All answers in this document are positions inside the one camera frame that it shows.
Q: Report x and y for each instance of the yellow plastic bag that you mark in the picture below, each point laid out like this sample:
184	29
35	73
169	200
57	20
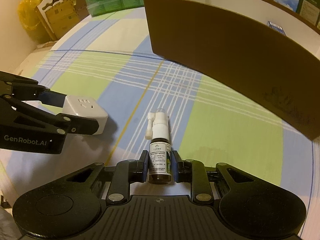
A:
30	22

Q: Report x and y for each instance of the blue medicine box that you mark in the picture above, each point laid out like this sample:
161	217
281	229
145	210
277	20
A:
276	27

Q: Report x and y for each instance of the white power plug adapter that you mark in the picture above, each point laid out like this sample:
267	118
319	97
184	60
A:
85	107

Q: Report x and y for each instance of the brown spray bottle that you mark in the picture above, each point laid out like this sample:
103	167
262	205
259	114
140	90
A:
157	133

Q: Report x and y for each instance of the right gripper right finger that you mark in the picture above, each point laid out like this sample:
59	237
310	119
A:
192	172

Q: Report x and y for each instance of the yellow cardboard box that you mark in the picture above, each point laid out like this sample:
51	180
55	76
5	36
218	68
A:
59	16

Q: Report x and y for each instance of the checkered tablecloth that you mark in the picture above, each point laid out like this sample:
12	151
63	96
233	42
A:
109	58

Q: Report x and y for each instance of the brown cardboard storage box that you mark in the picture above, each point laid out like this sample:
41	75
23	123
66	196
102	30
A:
229	40

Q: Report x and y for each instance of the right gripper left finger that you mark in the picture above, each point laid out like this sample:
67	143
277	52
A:
126	173

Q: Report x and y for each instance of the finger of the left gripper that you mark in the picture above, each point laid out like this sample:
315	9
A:
26	89
15	113

